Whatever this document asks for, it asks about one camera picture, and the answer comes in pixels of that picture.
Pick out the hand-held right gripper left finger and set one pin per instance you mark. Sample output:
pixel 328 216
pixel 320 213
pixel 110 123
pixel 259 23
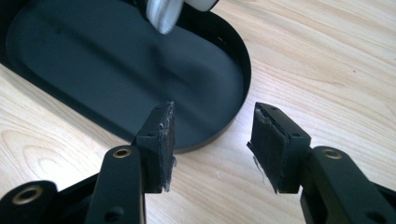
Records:
pixel 157 149

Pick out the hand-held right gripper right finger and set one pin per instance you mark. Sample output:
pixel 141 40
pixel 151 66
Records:
pixel 280 149

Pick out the black oval tray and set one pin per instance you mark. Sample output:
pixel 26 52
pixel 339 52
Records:
pixel 109 77

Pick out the white rounded object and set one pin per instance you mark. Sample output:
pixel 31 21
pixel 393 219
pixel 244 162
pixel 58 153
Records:
pixel 202 4

